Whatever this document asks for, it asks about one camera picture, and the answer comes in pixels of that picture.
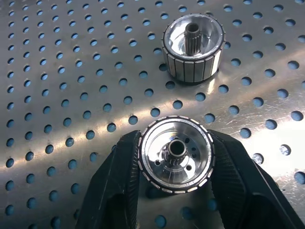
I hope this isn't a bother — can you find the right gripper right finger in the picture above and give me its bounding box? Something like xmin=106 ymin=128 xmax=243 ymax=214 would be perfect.
xmin=206 ymin=130 xmax=305 ymax=229

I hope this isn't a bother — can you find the metal nut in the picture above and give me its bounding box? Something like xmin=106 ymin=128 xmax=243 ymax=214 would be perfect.
xmin=137 ymin=115 xmax=214 ymax=194
xmin=162 ymin=15 xmax=226 ymax=84

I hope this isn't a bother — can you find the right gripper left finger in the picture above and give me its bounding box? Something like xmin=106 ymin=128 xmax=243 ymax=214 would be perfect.
xmin=78 ymin=130 xmax=143 ymax=229

